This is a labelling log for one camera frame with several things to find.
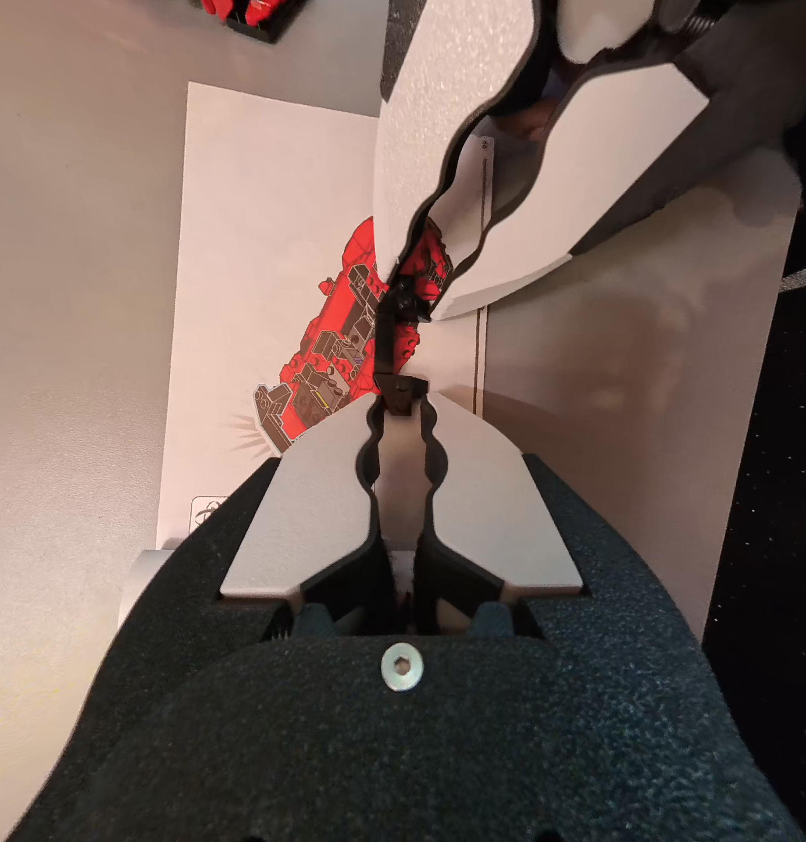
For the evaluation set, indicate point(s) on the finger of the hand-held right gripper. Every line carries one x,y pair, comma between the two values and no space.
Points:
442,85
594,164

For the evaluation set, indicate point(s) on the lego instruction booklet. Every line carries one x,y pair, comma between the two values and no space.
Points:
245,197

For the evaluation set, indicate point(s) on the black lego arch piece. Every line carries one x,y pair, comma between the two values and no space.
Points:
386,342

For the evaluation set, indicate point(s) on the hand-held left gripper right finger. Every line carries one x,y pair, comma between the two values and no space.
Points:
501,526

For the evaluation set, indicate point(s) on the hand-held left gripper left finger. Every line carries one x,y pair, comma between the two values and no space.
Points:
304,519

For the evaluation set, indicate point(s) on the black lego wedge plate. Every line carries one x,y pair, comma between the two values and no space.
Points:
400,394

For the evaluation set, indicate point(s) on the red lego car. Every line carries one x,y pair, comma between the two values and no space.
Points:
245,16

